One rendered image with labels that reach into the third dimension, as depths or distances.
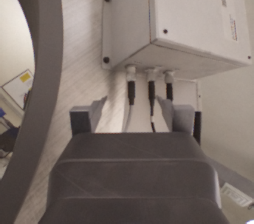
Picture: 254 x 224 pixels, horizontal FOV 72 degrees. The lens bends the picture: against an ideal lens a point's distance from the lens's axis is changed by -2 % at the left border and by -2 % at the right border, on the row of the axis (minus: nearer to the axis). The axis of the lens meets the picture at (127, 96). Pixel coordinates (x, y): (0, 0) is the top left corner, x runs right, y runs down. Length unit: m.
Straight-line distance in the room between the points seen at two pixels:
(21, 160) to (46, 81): 0.08
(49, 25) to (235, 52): 0.24
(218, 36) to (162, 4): 0.09
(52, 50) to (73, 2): 0.11
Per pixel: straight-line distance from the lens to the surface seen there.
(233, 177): 5.19
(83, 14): 0.30
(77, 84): 0.26
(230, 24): 0.30
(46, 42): 0.22
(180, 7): 0.23
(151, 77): 0.27
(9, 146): 4.91
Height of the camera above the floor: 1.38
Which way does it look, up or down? 26 degrees up
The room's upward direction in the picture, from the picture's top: 46 degrees clockwise
